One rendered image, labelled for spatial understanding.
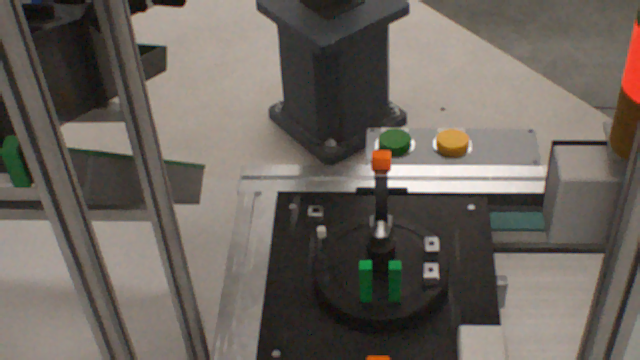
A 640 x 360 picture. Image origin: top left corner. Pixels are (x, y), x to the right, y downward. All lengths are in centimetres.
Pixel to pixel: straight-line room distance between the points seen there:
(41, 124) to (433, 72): 92
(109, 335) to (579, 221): 36
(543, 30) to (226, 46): 173
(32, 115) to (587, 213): 40
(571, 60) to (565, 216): 224
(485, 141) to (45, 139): 67
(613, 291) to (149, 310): 57
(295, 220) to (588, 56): 204
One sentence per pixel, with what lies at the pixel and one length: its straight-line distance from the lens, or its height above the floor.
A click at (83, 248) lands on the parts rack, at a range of 60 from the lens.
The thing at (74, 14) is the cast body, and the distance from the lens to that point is 81.
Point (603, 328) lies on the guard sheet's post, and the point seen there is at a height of 110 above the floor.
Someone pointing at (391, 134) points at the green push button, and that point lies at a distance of 108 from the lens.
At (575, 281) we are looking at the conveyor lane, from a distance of 102.
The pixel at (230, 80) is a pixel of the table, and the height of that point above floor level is 86.
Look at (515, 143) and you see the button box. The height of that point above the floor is 96.
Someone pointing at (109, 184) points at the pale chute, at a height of 117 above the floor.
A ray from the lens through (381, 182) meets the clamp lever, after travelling 92.
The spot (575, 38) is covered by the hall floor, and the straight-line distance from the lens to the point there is 300.
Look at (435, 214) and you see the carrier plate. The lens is 99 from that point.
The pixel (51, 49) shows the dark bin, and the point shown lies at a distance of 66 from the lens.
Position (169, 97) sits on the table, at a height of 86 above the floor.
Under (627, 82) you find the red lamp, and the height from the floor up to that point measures 132.
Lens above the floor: 168
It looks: 44 degrees down
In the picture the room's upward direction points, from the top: 4 degrees counter-clockwise
